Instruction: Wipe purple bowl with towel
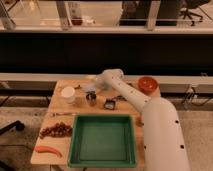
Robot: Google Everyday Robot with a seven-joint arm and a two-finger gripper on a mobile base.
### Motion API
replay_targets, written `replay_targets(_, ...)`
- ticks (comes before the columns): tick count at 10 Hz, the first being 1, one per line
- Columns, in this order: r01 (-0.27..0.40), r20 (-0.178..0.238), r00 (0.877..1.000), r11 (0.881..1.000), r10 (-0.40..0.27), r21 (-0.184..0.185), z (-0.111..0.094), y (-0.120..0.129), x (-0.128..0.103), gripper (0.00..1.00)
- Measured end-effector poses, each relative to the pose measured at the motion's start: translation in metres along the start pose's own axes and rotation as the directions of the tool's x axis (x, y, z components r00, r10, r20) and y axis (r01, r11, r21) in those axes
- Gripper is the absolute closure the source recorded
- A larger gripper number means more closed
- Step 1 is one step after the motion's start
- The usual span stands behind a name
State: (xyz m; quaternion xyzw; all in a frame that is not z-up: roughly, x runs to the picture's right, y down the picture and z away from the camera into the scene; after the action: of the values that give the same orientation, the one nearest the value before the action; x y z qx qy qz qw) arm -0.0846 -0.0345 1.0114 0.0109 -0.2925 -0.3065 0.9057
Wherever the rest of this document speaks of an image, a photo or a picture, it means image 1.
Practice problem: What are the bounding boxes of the orange-red bowl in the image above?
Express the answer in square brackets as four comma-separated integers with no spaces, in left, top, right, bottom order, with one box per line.
[138,77,158,94]

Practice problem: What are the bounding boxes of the orange carrot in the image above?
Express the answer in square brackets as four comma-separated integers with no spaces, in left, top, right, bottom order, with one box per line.
[34,146,62,158]

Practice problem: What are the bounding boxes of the white paper cup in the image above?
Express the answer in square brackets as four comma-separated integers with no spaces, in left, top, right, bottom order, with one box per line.
[61,86,75,103]

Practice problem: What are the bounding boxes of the small black square dish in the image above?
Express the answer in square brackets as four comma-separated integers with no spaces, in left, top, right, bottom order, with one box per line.
[104,99,116,110]

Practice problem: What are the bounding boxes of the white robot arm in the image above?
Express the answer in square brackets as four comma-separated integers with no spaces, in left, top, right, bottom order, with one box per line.
[95,69,191,171]

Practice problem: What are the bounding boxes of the black handled peeler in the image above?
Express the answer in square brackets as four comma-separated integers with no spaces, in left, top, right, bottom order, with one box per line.
[113,95,126,101]

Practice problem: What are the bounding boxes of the metal fork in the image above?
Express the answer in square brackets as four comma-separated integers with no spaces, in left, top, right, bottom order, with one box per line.
[50,113,76,117]

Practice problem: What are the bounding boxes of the bunch of red grapes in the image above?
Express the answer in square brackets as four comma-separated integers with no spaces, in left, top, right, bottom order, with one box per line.
[39,122,72,139]

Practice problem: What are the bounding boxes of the green plastic tray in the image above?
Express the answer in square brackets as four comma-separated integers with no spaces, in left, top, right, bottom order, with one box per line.
[67,115,137,168]

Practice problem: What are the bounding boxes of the red-bottomed container behind glass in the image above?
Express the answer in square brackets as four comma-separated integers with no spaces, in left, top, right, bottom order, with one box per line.
[68,1,83,26]

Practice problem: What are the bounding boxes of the black office chair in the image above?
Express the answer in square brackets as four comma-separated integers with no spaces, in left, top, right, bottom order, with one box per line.
[179,0,211,26]

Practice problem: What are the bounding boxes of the small metal cup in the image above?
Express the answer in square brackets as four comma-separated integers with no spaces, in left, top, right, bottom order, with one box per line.
[86,92,96,106]

